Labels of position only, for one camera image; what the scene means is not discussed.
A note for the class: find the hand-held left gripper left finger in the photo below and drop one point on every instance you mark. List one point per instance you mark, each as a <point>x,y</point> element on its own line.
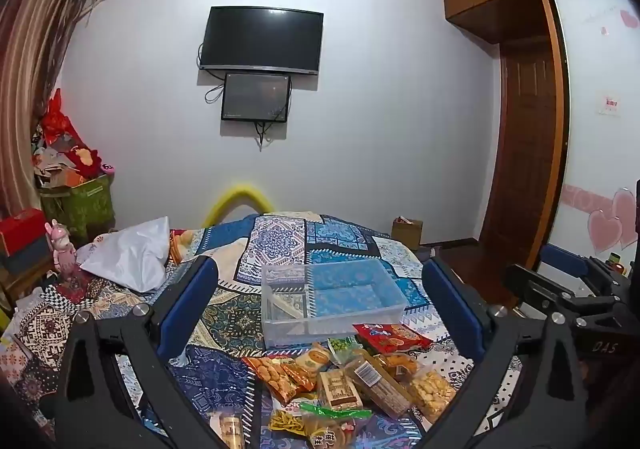
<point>192,304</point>

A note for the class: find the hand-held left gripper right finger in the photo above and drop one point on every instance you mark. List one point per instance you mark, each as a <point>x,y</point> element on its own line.
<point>452,304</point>

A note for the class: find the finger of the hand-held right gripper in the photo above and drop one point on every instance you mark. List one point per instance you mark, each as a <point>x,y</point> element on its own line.
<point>532,285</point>
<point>565,260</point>

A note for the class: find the red snack packet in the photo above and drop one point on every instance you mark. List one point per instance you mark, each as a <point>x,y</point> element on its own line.
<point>392,335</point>

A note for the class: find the fried snack clear packet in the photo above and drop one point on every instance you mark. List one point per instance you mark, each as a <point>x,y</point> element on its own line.
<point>400,363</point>

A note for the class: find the pale puff cookie packet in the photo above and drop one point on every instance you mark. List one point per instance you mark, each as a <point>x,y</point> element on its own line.
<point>432,391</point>

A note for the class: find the orange cracker packet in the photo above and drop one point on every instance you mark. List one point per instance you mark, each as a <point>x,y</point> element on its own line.
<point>272,376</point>

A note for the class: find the long clear biscuit packet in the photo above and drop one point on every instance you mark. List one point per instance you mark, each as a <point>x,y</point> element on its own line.
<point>380,386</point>

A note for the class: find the green peas packet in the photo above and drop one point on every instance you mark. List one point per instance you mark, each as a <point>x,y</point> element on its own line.
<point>344,348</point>

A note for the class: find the clear plastic container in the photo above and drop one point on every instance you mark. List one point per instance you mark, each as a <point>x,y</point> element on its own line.
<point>330,304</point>

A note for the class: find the beige snack packet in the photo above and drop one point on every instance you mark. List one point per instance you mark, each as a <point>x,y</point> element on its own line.
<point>230,431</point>

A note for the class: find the round biscuit packet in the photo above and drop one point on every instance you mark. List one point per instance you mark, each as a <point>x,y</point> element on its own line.
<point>315,360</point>

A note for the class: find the brown wafer packet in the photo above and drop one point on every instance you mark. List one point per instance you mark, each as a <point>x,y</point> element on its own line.
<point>340,389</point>

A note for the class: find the yellow strips snack packet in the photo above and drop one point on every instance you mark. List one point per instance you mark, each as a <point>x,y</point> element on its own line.
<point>287,421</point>

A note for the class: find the green-sealed cracker packet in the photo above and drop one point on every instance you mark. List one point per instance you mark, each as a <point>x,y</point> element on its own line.
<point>332,431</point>

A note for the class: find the white pillow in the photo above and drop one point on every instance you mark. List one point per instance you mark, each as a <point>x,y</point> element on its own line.
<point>127,256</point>

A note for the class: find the small cardboard box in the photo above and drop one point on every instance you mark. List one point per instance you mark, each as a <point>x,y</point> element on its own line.
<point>407,231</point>

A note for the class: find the blue patterned patchwork blanket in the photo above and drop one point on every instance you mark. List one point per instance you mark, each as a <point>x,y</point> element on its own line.
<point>280,239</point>

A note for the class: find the yellow foam arch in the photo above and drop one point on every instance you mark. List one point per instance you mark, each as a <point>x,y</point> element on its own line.
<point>240,193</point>

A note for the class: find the brown wooden door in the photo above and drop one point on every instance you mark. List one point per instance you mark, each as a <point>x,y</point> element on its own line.
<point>525,144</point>

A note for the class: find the white wardrobe door heart stickers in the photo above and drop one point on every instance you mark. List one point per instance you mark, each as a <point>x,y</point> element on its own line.
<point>595,129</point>

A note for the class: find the pink bear toy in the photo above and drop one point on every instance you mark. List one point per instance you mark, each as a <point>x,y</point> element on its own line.
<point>62,249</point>

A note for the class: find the green storage box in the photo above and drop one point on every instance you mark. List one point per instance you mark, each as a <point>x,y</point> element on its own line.
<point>82,206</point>

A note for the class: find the red box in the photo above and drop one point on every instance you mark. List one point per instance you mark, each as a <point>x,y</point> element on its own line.
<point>22,226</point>

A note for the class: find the green basket of toys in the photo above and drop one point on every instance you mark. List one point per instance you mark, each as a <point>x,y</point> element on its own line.
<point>62,144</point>

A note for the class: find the brown striped curtain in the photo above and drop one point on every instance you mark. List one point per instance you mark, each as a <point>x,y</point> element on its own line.
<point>30,79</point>

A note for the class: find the small black wall monitor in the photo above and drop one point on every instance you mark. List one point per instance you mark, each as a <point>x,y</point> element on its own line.
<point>256,96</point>

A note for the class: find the large black wall television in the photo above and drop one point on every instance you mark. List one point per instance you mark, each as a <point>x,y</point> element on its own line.
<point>261,40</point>

